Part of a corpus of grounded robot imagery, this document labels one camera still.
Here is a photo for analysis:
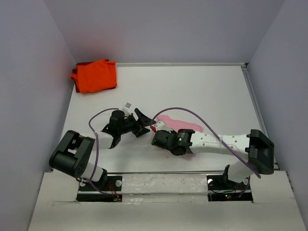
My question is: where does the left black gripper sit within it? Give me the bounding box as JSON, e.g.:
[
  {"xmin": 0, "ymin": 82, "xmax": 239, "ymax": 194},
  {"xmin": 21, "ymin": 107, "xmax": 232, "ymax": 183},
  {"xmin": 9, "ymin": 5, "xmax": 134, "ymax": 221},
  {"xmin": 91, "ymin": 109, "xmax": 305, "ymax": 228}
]
[{"xmin": 117, "ymin": 108, "xmax": 155, "ymax": 138}]

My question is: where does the pink t shirt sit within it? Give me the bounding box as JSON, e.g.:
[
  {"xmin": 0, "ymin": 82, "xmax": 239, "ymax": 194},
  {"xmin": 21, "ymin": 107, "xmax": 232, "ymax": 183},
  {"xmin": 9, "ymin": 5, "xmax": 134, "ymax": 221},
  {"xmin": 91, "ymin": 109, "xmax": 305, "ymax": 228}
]
[{"xmin": 151, "ymin": 114, "xmax": 205, "ymax": 158}]

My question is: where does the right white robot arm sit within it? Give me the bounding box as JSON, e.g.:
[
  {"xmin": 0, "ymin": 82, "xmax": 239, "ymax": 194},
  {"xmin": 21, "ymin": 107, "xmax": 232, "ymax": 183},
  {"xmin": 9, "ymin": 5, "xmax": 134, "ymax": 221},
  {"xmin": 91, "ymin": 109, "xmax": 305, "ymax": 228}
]
[{"xmin": 152, "ymin": 129, "xmax": 274, "ymax": 189}]

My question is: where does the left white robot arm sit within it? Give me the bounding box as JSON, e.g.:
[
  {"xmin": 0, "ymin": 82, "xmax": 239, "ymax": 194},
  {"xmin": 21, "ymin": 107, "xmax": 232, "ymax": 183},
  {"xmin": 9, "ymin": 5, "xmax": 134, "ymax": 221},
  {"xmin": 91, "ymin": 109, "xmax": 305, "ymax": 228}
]
[{"xmin": 49, "ymin": 108, "xmax": 151, "ymax": 190}]

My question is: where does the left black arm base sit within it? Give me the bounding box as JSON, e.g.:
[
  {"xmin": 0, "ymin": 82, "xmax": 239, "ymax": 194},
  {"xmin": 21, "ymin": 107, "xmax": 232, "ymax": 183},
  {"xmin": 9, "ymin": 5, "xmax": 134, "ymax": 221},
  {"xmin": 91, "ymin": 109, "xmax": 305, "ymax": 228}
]
[{"xmin": 76, "ymin": 175, "xmax": 123, "ymax": 203}]

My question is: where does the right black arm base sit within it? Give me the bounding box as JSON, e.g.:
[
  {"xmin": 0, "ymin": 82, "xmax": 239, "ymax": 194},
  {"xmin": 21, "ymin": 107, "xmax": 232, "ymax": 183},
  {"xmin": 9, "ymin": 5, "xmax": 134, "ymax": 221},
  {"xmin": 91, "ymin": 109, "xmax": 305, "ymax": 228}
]
[{"xmin": 206, "ymin": 175, "xmax": 253, "ymax": 202}]

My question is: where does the orange folded t shirt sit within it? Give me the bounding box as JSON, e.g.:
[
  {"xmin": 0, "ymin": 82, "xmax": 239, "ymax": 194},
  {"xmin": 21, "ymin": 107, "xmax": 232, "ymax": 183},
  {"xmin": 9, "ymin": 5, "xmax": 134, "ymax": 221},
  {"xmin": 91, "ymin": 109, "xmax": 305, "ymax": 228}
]
[{"xmin": 77, "ymin": 59, "xmax": 117, "ymax": 94}]

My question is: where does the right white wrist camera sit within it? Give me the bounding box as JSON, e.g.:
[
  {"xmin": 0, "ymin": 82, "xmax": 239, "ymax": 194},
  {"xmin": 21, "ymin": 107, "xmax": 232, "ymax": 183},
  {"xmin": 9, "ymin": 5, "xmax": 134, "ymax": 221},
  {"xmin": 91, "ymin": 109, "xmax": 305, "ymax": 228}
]
[{"xmin": 151, "ymin": 120, "xmax": 173, "ymax": 133}]

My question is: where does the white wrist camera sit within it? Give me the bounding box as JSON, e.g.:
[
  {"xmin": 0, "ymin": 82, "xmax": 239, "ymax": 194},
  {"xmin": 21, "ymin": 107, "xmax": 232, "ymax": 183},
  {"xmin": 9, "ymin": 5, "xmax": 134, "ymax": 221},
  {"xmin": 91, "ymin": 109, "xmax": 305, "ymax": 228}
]
[
  {"xmin": 122, "ymin": 103, "xmax": 133, "ymax": 117},
  {"xmin": 151, "ymin": 120, "xmax": 173, "ymax": 133}
]

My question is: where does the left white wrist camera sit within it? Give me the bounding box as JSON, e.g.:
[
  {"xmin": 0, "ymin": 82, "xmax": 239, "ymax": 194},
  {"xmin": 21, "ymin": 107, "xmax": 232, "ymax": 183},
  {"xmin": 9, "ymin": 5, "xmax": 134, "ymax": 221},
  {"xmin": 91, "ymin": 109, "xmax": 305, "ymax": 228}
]
[{"xmin": 122, "ymin": 103, "xmax": 133, "ymax": 117}]

